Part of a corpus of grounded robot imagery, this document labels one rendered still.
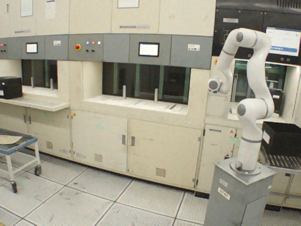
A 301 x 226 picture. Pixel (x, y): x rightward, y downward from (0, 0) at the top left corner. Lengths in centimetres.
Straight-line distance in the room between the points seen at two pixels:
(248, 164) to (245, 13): 122
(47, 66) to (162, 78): 171
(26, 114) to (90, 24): 151
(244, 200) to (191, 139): 97
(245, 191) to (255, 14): 138
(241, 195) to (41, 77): 305
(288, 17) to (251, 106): 105
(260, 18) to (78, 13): 176
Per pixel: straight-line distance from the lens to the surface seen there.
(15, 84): 304
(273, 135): 166
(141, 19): 215
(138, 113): 219
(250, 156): 133
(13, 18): 326
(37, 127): 309
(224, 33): 197
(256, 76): 127
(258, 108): 123
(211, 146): 212
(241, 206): 135
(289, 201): 245
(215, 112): 203
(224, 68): 150
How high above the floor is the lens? 138
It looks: 15 degrees down
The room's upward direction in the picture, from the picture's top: 3 degrees clockwise
